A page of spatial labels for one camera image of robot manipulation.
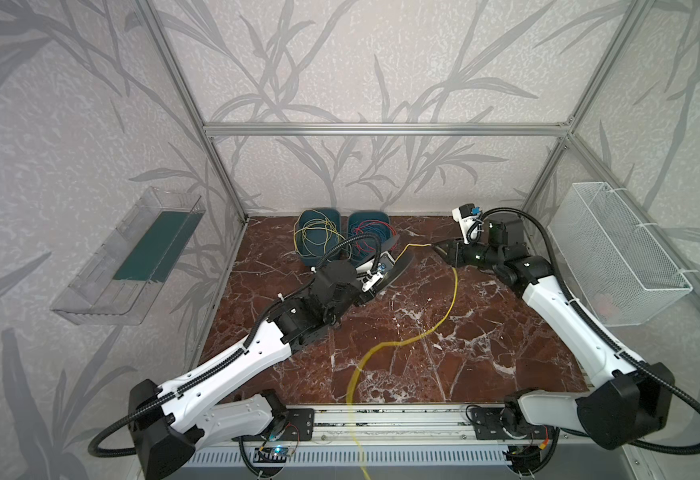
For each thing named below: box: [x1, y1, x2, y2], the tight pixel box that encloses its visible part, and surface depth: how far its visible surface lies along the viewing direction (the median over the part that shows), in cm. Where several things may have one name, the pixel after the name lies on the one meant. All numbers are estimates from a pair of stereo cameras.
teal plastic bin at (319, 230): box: [298, 207, 341, 266], surface depth 118 cm
